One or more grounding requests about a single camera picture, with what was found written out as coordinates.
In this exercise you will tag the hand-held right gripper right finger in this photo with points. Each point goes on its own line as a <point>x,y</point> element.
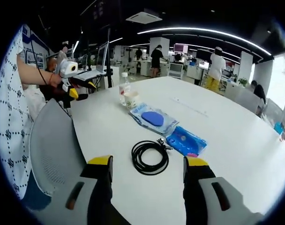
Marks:
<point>196,187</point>

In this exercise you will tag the ceiling light strip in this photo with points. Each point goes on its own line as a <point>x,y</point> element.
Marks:
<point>175,28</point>

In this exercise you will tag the wall monitor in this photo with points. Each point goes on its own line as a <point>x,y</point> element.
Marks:
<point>180,48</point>

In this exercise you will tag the clear plastic water bottle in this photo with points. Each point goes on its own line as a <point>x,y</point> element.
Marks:
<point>124,89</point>

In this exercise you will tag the black stand pole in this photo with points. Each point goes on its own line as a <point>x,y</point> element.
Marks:
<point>109,70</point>

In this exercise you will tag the blue tissue pack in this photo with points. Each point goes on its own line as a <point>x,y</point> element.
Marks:
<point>186,141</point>

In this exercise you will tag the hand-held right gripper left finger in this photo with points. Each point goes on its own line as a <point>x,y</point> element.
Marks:
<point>101,187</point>

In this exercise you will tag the person's left hand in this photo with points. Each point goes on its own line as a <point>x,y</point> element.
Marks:
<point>55,80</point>

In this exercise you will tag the grey office chair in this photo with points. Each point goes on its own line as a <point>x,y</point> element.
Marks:
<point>53,140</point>

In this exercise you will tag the wall poster with blue stripes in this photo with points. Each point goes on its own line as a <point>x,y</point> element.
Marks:
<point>34,59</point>

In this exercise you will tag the ceiling air conditioner unit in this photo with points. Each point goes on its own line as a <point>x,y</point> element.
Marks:
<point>144,17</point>

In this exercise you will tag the blue box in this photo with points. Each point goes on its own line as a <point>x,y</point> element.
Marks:
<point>279,127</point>

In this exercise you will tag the silver laptop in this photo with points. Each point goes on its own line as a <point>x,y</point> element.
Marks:
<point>90,74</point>

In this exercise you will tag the blue mouse pad package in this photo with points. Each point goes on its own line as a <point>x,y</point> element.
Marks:
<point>152,118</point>

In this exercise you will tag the white table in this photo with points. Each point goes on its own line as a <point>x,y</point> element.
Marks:
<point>226,145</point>

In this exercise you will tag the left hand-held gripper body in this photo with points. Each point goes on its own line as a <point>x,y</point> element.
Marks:
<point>67,69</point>

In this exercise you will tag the green potted plant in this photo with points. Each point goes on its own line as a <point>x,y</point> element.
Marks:
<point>243,82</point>

